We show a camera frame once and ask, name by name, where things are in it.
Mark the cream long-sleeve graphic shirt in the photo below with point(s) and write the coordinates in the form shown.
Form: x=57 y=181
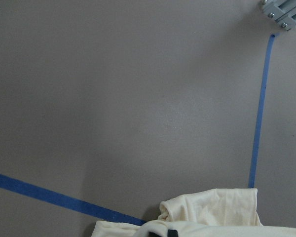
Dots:
x=212 y=213

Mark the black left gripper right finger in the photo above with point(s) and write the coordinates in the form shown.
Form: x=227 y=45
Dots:
x=172 y=233

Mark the aluminium frame post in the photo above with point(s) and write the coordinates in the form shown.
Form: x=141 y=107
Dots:
x=282 y=12

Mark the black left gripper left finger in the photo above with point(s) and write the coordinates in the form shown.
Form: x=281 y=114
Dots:
x=151 y=234

